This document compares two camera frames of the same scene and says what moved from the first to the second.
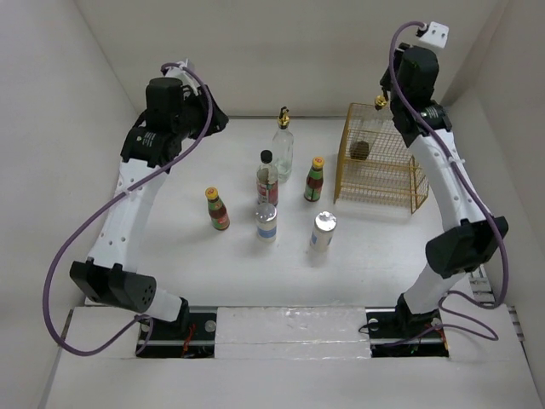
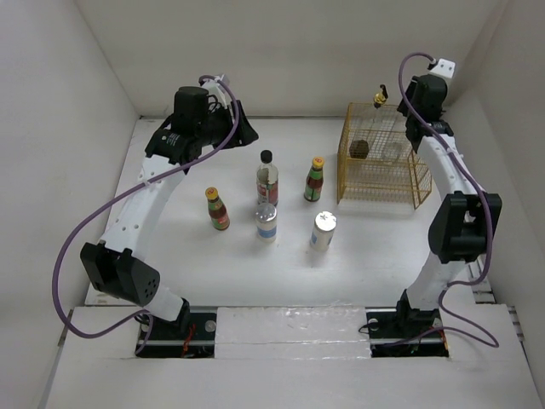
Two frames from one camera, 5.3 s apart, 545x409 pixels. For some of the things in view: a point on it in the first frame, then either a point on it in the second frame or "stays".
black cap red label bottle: (267, 179) stays
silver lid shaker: (324, 225) stays
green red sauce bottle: (314, 180) stays
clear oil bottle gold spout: (283, 146) -> (393, 143)
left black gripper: (192, 96) -> (244, 135)
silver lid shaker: (266, 220) stays
